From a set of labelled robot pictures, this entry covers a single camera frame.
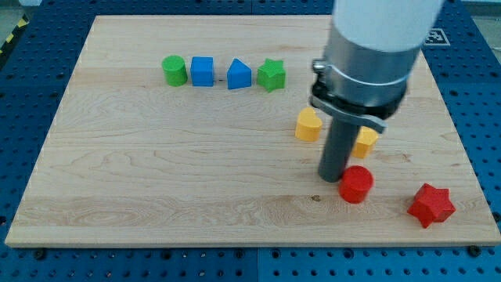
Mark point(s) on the green cylinder block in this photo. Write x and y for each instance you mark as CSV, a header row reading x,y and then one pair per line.
x,y
174,69

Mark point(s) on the light wooden board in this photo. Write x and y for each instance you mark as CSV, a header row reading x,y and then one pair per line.
x,y
132,162

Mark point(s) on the blue cube block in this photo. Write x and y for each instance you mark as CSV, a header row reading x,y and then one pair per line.
x,y
202,71

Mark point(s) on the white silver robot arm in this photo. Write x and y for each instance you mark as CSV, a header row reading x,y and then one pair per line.
x,y
362,75

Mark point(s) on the blue triangular prism block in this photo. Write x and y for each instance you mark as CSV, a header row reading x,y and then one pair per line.
x,y
239,75

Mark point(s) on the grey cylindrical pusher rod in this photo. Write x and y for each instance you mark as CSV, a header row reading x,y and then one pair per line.
x,y
337,150

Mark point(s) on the green star block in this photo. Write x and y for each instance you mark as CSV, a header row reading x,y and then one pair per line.
x,y
272,75

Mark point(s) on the yellow hexagon block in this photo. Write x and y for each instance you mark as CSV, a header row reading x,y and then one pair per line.
x,y
365,142

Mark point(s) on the red cylinder block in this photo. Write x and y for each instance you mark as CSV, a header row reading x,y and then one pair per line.
x,y
355,184

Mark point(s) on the red star block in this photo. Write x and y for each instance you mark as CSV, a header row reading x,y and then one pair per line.
x,y
431,205

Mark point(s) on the black white fiducial marker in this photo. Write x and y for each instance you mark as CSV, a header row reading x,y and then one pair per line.
x,y
436,37

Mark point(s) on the yellow heart block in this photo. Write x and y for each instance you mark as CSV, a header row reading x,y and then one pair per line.
x,y
308,125

